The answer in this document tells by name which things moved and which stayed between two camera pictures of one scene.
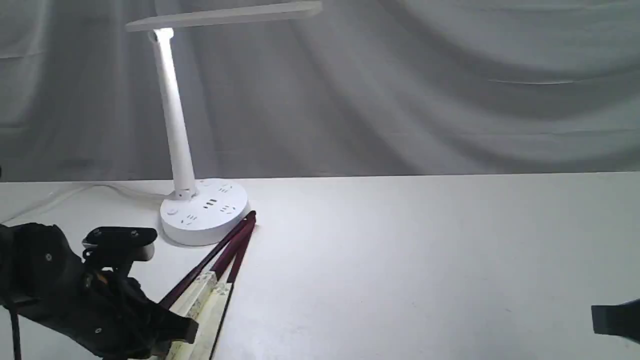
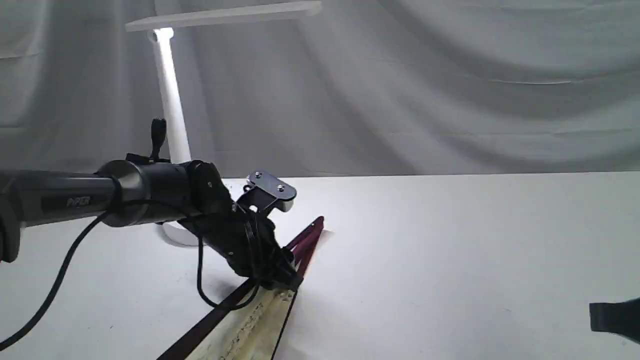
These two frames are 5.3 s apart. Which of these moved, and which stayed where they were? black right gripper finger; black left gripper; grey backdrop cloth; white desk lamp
Moved: black left gripper
Stayed: white desk lamp; grey backdrop cloth; black right gripper finger
